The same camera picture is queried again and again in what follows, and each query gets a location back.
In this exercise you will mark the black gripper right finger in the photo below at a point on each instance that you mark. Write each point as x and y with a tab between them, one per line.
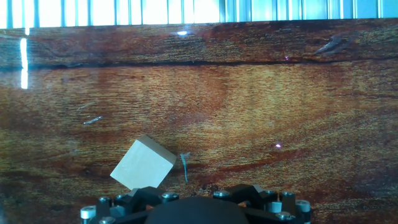
264	199

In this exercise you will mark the small beige wooden block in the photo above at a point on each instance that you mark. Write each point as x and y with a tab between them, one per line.
143	163

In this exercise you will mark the glossy reddish wooden board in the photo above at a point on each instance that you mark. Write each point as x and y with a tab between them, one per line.
248	109

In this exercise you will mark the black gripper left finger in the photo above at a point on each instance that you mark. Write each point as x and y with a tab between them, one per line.
140	197

